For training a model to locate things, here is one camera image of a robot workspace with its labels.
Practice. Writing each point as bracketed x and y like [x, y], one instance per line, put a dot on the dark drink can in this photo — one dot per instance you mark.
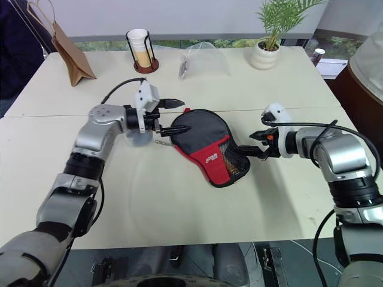
[318, 58]

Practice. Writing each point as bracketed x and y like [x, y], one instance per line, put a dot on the brown round cabinet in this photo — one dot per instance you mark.
[365, 101]

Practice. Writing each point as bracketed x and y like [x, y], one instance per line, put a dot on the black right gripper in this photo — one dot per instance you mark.
[271, 143]

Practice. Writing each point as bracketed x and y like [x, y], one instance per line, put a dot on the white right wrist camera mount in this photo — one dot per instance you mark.
[281, 113]

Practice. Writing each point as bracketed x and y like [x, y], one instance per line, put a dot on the grey rounded robot body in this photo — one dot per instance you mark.
[229, 264]

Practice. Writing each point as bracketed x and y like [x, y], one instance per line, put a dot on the wooden table tennis paddle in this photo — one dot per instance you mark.
[232, 169]

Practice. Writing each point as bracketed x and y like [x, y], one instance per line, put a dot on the black metal table bracket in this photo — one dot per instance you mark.
[271, 264]
[176, 257]
[101, 267]

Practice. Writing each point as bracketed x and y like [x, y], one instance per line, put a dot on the brown paper bag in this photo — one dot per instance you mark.
[70, 56]

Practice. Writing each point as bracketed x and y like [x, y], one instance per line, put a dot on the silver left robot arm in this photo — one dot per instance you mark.
[98, 131]

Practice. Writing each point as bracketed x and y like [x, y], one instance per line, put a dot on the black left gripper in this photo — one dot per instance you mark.
[152, 122]

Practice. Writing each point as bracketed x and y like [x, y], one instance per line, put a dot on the stack of white paper cups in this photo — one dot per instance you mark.
[137, 39]

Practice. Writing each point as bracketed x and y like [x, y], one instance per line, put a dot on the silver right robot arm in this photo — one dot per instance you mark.
[344, 155]

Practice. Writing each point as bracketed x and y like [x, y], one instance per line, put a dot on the person in dark clothing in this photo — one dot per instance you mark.
[15, 45]

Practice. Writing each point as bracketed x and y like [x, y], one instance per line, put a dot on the clear glass dome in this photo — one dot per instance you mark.
[371, 65]

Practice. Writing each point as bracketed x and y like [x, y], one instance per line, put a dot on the paper cups in holder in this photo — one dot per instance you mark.
[146, 67]

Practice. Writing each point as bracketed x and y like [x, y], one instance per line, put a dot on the black and red paddle case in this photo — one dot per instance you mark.
[203, 131]

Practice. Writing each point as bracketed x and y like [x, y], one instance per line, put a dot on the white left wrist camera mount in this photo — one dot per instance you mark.
[143, 95]

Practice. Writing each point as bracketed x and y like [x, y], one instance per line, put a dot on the green plant in white pot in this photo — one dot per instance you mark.
[264, 58]

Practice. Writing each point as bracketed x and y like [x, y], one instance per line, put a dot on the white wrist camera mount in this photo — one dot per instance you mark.
[281, 113]
[143, 95]

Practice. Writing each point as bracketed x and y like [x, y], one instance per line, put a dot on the clear plastic bag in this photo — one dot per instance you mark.
[209, 62]

